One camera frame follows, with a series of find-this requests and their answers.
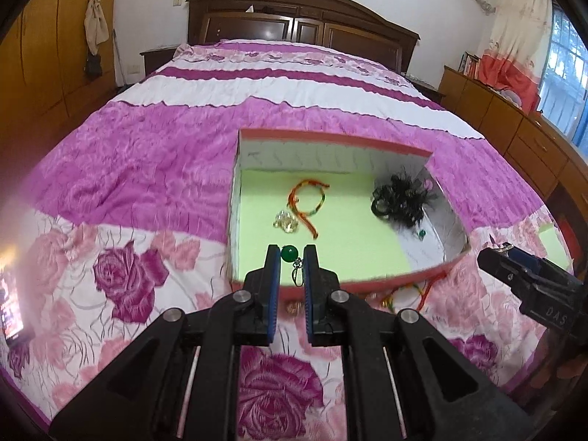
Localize green bead gold earring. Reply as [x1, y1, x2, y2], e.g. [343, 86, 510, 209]
[280, 245, 303, 287]

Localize red cardboard jewelry box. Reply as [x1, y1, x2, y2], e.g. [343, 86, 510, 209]
[228, 129, 470, 293]

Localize wooden sideboard cabinet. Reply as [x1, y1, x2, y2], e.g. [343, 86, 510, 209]
[438, 67, 587, 215]

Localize gold pearl brooch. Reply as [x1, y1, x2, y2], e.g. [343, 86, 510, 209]
[284, 301, 305, 316]

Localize black feather hair clip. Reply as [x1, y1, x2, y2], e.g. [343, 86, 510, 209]
[371, 172, 437, 228]

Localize pink floral bedspread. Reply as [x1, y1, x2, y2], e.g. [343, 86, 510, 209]
[1, 40, 554, 440]

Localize clear crystal earring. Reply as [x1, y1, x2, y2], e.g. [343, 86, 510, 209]
[273, 210, 299, 234]

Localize red white curtain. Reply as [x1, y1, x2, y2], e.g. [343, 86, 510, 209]
[478, 0, 553, 114]

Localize wooden wardrobe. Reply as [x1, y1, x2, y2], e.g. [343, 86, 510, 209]
[0, 0, 121, 139]

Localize black hanging bag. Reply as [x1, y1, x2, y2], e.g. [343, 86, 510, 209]
[85, 53, 103, 80]

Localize dark wooden nightstand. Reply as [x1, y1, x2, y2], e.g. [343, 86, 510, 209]
[140, 47, 178, 76]

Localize dark wooden headboard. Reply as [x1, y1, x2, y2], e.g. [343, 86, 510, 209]
[187, 0, 420, 73]

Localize hanging beige cloth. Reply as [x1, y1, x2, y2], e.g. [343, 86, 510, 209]
[84, 0, 110, 56]

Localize red shell string bracelet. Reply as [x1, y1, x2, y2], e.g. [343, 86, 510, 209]
[379, 270, 449, 314]

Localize red orange braided bracelet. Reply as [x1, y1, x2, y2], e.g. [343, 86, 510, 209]
[287, 178, 332, 241]

